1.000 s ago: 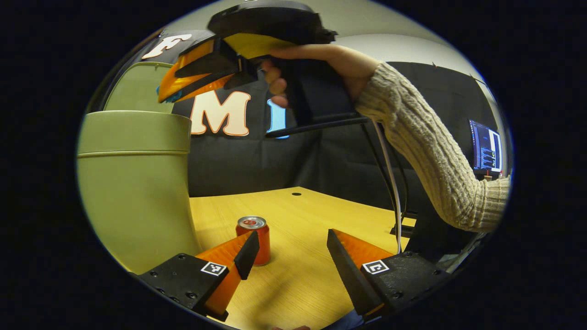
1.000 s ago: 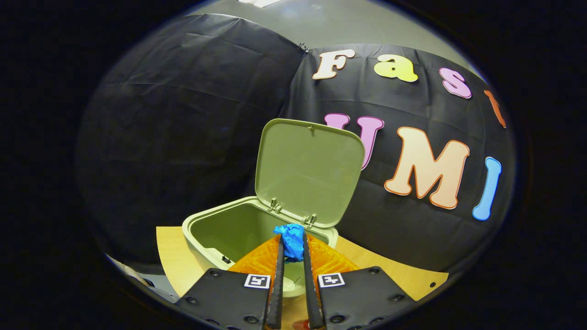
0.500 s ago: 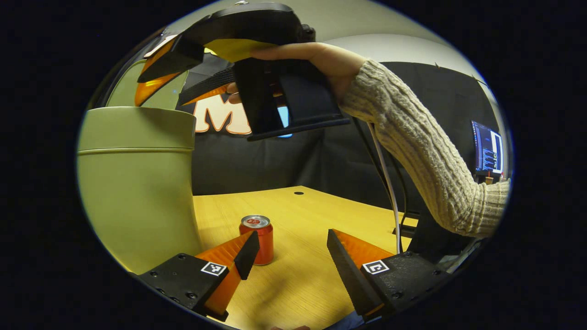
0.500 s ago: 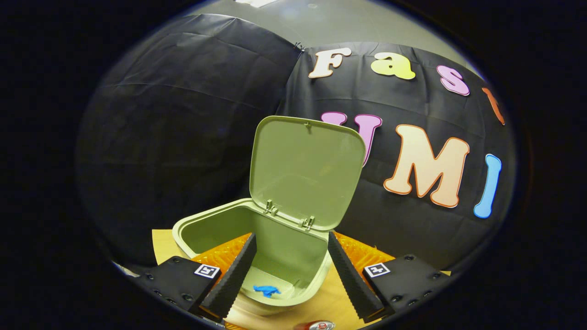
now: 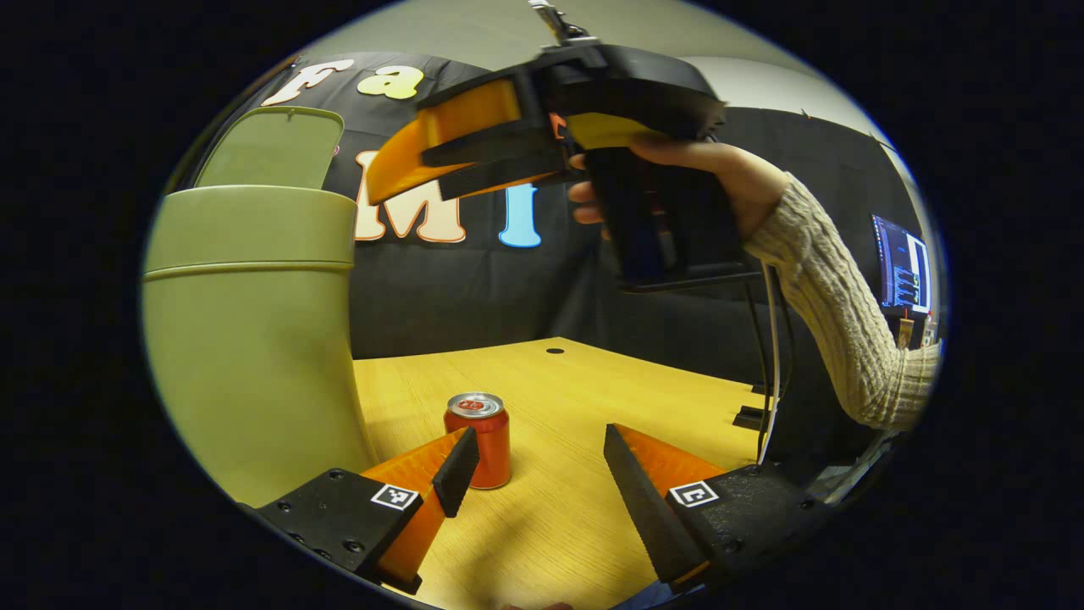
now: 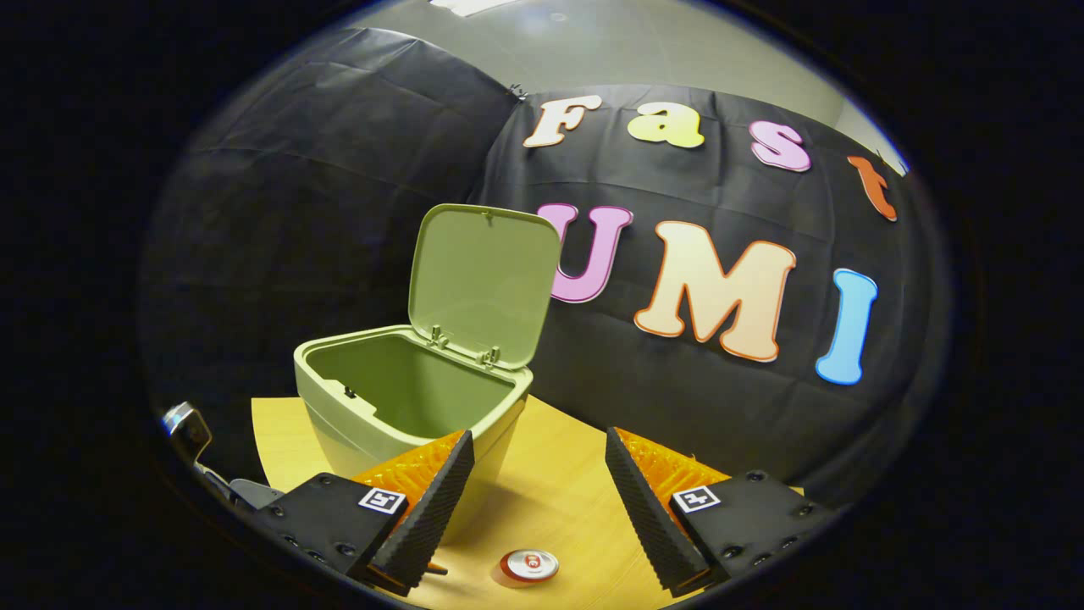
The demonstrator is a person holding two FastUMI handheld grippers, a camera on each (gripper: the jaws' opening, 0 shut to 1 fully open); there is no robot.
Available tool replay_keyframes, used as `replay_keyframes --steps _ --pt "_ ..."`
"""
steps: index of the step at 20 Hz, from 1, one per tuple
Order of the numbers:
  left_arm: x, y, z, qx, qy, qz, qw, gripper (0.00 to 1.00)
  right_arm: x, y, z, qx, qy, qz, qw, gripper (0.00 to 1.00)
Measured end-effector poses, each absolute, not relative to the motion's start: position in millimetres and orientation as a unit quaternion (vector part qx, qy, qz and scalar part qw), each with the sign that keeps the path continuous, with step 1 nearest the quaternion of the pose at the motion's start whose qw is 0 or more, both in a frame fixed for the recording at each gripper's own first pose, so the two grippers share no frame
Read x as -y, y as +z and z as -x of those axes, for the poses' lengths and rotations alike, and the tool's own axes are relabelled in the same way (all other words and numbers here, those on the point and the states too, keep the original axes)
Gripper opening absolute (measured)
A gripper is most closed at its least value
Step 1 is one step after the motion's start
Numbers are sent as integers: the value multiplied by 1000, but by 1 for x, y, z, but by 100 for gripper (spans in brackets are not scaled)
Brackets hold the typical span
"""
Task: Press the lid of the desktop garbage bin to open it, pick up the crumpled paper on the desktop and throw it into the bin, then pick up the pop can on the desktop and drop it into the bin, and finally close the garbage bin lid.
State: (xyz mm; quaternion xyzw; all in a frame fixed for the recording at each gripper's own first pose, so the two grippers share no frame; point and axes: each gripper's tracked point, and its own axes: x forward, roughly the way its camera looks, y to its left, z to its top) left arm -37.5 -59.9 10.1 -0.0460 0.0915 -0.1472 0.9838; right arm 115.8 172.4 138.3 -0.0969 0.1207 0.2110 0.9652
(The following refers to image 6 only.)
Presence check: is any green desktop garbage bin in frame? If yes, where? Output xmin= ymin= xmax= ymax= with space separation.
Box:
xmin=294 ymin=203 xmax=562 ymax=543

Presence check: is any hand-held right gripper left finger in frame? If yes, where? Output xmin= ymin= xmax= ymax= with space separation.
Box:
xmin=254 ymin=430 xmax=477 ymax=598

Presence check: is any ceiling light panel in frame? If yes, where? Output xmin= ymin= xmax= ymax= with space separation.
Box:
xmin=428 ymin=0 xmax=517 ymax=18

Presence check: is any red pop can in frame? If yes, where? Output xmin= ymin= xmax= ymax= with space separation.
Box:
xmin=498 ymin=549 xmax=561 ymax=585

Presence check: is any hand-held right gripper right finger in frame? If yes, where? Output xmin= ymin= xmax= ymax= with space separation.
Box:
xmin=606 ymin=428 xmax=848 ymax=594

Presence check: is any black backdrop cloth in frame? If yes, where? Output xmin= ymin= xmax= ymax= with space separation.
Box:
xmin=140 ymin=25 xmax=954 ymax=509

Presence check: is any wooden desktop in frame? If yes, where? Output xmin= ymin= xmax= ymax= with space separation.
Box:
xmin=252 ymin=394 xmax=805 ymax=610

